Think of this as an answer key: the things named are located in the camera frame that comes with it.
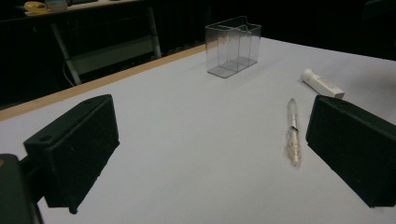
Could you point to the clear plastic organizer box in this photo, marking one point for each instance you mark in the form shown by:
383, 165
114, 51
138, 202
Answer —
232, 49

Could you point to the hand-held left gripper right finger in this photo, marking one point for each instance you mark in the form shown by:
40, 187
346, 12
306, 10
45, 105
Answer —
351, 146

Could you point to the clear silver pen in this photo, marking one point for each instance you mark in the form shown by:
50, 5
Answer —
293, 124

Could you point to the white metal desk frame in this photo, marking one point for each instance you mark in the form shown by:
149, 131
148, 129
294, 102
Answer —
112, 54

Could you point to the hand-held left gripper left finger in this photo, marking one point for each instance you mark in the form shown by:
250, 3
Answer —
77, 146

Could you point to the white tube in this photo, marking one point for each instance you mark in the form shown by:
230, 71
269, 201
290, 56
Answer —
320, 83

